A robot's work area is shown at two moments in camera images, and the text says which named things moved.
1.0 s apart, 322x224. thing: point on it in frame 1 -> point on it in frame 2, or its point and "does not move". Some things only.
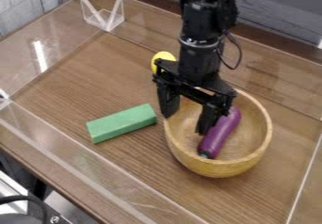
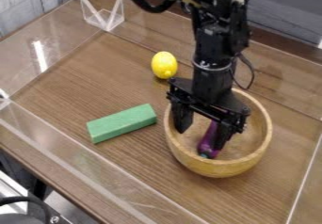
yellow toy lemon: x=163 y=55 does not move
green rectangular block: x=122 y=122 does not move
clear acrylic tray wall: x=178 y=130 does not move
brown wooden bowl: x=243 y=147 does not move
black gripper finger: x=169 y=98 -> x=182 y=116
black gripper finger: x=211 y=114 -> x=225 y=133
